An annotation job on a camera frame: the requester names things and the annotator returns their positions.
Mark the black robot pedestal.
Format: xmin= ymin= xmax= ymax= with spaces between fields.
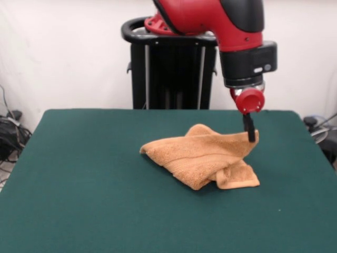
xmin=121 ymin=17 xmax=222 ymax=110

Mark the dark green table cloth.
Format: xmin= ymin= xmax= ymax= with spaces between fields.
xmin=0 ymin=109 xmax=337 ymax=253

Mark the tangle of black cables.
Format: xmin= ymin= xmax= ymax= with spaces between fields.
xmin=0 ymin=84 xmax=33 ymax=185

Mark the tan terry towel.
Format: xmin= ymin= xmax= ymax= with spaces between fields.
xmin=138 ymin=123 xmax=261 ymax=190

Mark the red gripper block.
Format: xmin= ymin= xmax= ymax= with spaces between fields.
xmin=229 ymin=87 xmax=265 ymax=143

